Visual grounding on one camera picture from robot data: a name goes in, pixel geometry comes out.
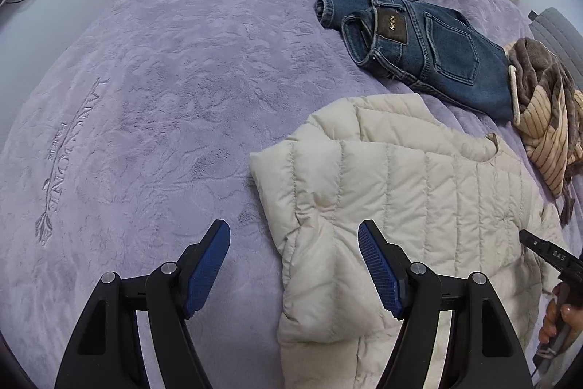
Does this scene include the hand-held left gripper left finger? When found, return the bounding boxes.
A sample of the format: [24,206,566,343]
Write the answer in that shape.
[54,220,231,389]

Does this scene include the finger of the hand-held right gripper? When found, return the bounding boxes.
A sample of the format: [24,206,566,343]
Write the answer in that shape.
[519,229,555,264]

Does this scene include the brown striped garment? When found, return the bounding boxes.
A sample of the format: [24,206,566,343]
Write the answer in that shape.
[503,36,583,226]

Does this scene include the purple embossed blanket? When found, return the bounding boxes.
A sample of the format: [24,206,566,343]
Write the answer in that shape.
[0,0,583,389]

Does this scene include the cream puffer jacket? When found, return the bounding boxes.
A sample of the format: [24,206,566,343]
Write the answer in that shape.
[249,93,570,389]

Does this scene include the blue denim jeans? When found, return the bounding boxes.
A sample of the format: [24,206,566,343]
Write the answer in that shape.
[313,0,517,122]

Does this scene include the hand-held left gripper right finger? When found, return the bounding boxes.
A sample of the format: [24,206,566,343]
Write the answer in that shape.
[357,220,533,389]

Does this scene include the person's right hand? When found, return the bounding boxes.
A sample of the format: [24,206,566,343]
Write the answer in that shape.
[538,283,583,349]

